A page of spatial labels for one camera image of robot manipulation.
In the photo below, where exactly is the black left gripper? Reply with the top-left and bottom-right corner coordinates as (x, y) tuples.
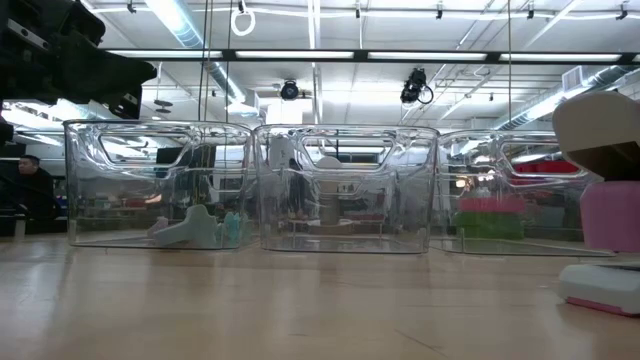
(0, 0), (157, 120)

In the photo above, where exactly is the light blue staple remover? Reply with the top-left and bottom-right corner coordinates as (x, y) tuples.
(152, 203), (220, 249)

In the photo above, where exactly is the pink stapler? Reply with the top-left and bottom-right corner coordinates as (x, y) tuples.
(551, 89), (640, 318)

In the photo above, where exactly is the clear plastic bin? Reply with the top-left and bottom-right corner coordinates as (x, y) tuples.
(435, 128), (617, 258)
(63, 118), (255, 251)
(252, 123), (440, 255)

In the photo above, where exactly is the person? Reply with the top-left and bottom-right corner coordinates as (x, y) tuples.
(9, 153), (65, 224)

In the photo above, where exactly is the white bulb brass lamp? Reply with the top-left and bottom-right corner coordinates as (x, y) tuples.
(305, 155), (357, 236)

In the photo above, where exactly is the red bin storage shelf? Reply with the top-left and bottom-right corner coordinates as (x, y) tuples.
(513, 159), (582, 176)

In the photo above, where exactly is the silver ventilation duct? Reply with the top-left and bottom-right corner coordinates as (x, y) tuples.
(144, 0), (247, 104)
(494, 63), (640, 132)

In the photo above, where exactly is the black hanging cable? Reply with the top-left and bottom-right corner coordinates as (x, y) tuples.
(224, 0), (235, 124)
(506, 0), (513, 124)
(198, 0), (213, 121)

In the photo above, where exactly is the white cable ring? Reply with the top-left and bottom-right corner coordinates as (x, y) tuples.
(230, 6), (257, 38)

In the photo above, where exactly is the small round black camera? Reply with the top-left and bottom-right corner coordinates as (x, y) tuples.
(278, 78), (300, 102)

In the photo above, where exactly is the black aluminium rig frame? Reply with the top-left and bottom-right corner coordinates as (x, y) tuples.
(102, 47), (640, 64)

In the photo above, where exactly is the black camera with looped cable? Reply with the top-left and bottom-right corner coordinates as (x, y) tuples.
(399, 67), (435, 107)

